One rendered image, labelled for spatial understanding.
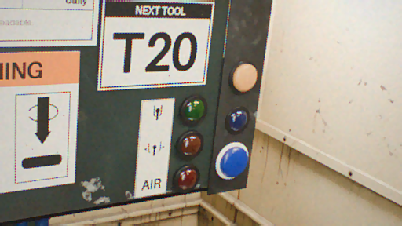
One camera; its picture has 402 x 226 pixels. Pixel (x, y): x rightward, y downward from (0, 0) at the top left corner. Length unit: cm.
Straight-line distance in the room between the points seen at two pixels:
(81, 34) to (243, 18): 14
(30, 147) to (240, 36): 20
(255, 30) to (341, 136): 91
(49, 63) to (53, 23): 3
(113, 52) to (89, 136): 7
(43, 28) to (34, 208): 14
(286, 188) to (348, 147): 27
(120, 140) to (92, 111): 4
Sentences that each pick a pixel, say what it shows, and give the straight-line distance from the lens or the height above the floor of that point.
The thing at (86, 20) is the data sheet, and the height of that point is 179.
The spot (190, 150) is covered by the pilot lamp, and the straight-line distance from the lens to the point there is 49.
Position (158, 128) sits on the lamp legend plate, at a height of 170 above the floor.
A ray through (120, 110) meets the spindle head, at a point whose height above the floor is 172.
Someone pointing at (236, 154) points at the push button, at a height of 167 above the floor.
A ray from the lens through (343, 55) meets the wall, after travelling 137.
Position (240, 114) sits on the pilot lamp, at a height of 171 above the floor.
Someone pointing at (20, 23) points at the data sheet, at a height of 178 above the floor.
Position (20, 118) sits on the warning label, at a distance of 42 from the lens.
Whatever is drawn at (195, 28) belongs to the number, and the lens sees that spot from 47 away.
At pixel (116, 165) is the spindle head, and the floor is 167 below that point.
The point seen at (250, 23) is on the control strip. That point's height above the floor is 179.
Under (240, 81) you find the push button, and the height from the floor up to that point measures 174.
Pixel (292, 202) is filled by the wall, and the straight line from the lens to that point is 157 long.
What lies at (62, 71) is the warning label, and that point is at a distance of 42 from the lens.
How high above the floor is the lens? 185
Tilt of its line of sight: 17 degrees down
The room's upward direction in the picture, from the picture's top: 6 degrees clockwise
